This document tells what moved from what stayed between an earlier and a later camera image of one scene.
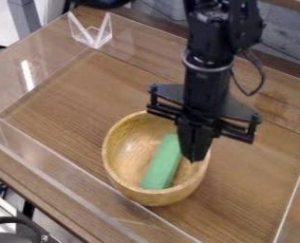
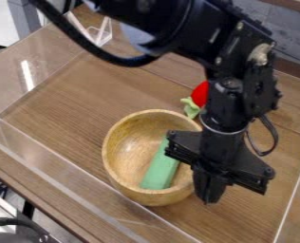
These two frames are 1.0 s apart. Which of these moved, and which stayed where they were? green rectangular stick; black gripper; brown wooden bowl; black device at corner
Moved: black gripper
Stayed: green rectangular stick; black device at corner; brown wooden bowl
